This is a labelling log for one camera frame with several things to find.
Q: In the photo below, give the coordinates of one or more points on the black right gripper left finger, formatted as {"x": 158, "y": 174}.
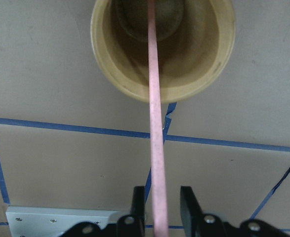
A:
{"x": 133, "y": 224}

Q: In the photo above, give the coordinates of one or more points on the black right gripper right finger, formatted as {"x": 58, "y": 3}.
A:
{"x": 195, "y": 222}

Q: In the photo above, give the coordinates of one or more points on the tan bamboo cylinder holder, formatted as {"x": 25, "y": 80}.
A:
{"x": 195, "y": 41}

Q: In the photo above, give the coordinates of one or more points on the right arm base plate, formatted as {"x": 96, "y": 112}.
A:
{"x": 53, "y": 222}

